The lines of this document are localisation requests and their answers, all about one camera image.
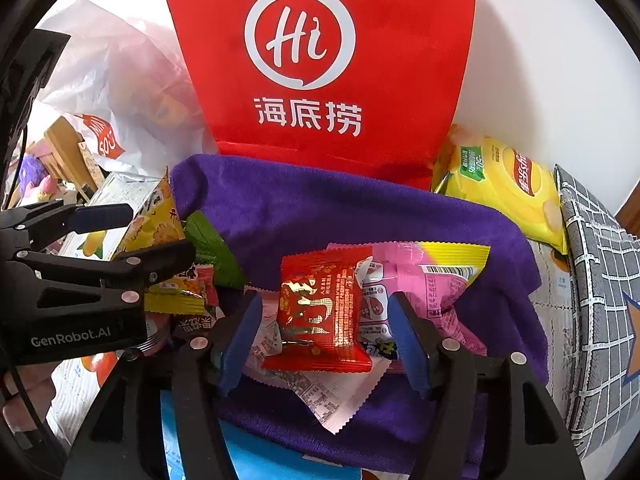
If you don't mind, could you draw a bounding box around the large pink snack packet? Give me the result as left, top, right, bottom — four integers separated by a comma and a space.
327, 241, 492, 376

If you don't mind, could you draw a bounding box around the yellow chips bag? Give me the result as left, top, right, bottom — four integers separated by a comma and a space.
432, 124, 571, 256

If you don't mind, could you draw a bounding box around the yellow snack packet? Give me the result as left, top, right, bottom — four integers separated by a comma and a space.
111, 167, 216, 317

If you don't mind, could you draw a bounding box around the purple plush toy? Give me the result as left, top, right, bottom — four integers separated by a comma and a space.
17, 152, 48, 196

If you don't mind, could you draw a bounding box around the blue tissue pack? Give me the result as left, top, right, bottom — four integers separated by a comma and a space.
160, 390, 361, 480

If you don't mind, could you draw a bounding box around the red paper bag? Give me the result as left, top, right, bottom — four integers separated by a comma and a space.
157, 0, 480, 192

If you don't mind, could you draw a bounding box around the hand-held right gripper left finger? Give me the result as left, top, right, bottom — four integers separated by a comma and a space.
60, 290, 265, 480

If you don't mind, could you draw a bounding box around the pink white plush toy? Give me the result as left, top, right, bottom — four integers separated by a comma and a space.
30, 175, 66, 206

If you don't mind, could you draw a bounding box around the purple towel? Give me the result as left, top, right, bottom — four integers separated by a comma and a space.
170, 154, 551, 480

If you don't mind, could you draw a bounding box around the fruit print tablecloth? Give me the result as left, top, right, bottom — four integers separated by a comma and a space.
47, 170, 576, 480

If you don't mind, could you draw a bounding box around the red snack packet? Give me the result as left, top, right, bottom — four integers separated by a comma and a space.
262, 246, 375, 373

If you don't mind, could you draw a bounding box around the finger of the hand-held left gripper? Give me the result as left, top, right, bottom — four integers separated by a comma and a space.
20, 240, 197, 307
12, 201, 135, 257

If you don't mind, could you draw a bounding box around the wooden door frame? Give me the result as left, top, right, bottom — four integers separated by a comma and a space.
612, 180, 640, 241

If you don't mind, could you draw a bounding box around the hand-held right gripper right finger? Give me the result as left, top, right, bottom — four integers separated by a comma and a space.
387, 291, 586, 480

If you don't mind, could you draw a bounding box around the white plastic bag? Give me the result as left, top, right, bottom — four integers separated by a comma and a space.
35, 0, 216, 181

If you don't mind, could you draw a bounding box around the grey checked cloth with star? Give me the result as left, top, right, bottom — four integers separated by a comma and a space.
552, 164, 640, 461

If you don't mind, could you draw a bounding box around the green snack packet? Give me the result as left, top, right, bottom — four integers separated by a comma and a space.
184, 210, 246, 288

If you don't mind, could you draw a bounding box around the framed picture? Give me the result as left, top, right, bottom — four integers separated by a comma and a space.
77, 140, 108, 191

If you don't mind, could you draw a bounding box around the person's left hand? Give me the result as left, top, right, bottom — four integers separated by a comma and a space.
2, 361, 57, 430

